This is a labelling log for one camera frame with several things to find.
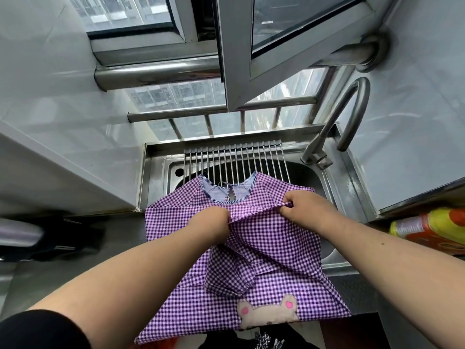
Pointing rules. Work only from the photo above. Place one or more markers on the thick steel rail pipe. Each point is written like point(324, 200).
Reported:
point(152, 72)

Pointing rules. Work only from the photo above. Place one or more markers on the purple checked child's smock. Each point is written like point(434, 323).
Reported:
point(268, 258)

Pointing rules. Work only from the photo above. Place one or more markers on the curved steel faucet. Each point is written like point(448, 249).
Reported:
point(358, 105)

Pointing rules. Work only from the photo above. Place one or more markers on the person's left forearm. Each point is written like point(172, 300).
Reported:
point(120, 279)

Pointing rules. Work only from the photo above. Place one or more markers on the yellow and orange packet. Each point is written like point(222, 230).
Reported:
point(432, 228)

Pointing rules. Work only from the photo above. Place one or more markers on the stainless steel sink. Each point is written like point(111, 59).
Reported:
point(341, 185)

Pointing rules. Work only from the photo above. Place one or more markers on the open grey window sash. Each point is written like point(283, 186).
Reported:
point(236, 50)

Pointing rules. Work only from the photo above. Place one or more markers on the black sleeve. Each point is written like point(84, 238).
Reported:
point(40, 332)

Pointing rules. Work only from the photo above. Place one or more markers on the grey sliding window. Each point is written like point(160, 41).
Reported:
point(138, 39)

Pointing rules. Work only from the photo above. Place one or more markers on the person's left hand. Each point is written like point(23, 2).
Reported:
point(210, 225)

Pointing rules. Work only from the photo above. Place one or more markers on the steel window guard bars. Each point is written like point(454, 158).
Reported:
point(181, 113)

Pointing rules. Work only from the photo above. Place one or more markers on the person's right hand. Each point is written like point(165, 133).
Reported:
point(310, 210)

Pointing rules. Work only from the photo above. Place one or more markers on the person's right forearm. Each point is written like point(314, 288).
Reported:
point(392, 272)

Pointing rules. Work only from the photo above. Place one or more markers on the black and grey appliance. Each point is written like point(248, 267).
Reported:
point(47, 236)

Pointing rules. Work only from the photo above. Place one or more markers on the steel roll-up drying rack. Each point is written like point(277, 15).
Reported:
point(232, 159)

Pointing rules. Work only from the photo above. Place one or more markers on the black patterned garment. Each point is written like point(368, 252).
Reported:
point(267, 339)

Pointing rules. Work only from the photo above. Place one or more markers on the person's right fingers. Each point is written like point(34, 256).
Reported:
point(286, 210)

